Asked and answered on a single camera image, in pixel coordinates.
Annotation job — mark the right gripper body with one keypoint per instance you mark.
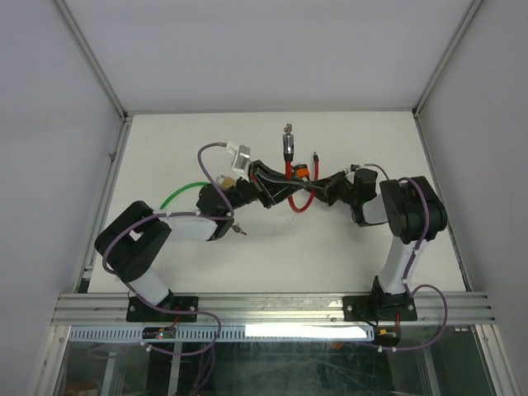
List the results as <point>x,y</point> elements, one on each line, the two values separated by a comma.
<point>341,190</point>

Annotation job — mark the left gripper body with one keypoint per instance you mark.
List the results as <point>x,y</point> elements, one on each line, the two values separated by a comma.
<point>245,193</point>

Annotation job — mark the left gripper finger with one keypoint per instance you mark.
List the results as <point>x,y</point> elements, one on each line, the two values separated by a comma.
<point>260,173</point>
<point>273,192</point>

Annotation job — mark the large brass padlock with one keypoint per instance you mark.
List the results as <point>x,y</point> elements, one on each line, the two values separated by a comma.
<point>227,181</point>

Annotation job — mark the orange black padlock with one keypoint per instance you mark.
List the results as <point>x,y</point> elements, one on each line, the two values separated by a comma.
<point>301,171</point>

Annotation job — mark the green cable lock keys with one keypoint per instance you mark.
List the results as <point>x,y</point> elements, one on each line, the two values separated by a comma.
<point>237,229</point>

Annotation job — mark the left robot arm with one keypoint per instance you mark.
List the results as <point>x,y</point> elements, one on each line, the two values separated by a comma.
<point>129,245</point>

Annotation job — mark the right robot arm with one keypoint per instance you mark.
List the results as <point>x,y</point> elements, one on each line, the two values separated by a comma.
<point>409,206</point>

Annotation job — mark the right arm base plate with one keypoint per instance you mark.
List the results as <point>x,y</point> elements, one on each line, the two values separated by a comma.
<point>370,309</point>

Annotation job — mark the slotted cable duct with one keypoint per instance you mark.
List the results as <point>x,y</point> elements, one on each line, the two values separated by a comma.
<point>245,333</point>

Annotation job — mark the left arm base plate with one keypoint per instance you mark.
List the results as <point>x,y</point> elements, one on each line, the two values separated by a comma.
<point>181,307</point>

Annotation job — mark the aluminium mounting rail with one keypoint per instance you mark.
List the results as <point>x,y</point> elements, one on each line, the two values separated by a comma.
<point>460,308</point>

